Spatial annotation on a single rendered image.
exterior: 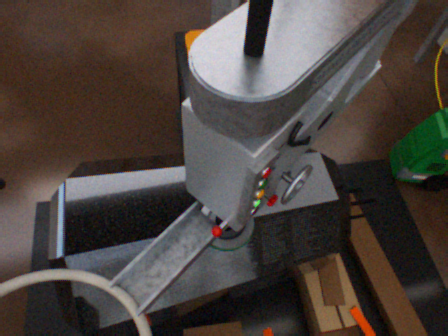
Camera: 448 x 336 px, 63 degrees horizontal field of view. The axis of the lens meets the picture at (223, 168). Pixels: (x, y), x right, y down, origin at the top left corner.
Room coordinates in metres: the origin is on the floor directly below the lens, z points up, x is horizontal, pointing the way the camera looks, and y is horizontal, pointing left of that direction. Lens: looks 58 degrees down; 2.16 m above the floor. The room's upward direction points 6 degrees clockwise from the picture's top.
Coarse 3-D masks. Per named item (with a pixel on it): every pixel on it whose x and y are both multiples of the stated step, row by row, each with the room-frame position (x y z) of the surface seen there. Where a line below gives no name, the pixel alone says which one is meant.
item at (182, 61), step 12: (180, 36) 1.75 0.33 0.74; (180, 48) 1.65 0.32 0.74; (180, 60) 1.55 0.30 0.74; (180, 72) 1.48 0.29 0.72; (180, 84) 1.63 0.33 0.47; (180, 96) 1.66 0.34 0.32; (180, 108) 1.68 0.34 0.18; (180, 120) 1.70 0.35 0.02; (180, 132) 1.59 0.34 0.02; (180, 144) 1.48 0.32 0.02
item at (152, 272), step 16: (192, 208) 0.49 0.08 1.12; (176, 224) 0.43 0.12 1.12; (192, 224) 0.45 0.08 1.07; (208, 224) 0.46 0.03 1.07; (160, 240) 0.37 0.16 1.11; (176, 240) 0.39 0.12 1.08; (192, 240) 0.40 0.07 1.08; (208, 240) 0.39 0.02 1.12; (144, 256) 0.32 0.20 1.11; (160, 256) 0.33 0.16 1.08; (176, 256) 0.34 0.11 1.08; (192, 256) 0.33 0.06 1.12; (128, 272) 0.27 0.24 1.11; (144, 272) 0.28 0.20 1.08; (160, 272) 0.29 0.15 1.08; (176, 272) 0.28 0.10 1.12; (128, 288) 0.23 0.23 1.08; (144, 288) 0.24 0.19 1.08; (160, 288) 0.23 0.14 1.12; (144, 304) 0.19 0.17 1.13
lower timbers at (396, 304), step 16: (352, 208) 1.08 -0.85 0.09; (352, 224) 0.97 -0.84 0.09; (368, 224) 0.98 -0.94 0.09; (352, 240) 0.86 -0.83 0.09; (368, 240) 0.87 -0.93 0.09; (368, 256) 0.77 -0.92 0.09; (384, 256) 0.78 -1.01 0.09; (368, 272) 0.68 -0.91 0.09; (384, 272) 0.69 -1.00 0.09; (368, 288) 0.60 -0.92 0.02; (384, 288) 0.59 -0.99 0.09; (400, 288) 0.60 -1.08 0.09; (304, 304) 0.46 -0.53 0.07; (384, 304) 0.50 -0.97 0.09; (400, 304) 0.51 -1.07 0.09; (384, 320) 0.43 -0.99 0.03; (400, 320) 0.43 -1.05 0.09; (416, 320) 0.44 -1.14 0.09
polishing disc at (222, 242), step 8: (208, 216) 0.57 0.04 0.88; (248, 224) 0.55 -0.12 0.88; (224, 232) 0.51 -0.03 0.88; (232, 232) 0.52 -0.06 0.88; (240, 232) 0.52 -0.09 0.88; (248, 232) 0.52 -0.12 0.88; (216, 240) 0.48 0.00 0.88; (224, 240) 0.48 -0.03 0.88; (232, 240) 0.48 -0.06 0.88; (240, 240) 0.49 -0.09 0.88; (224, 248) 0.45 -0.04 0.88; (232, 248) 0.46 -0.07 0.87
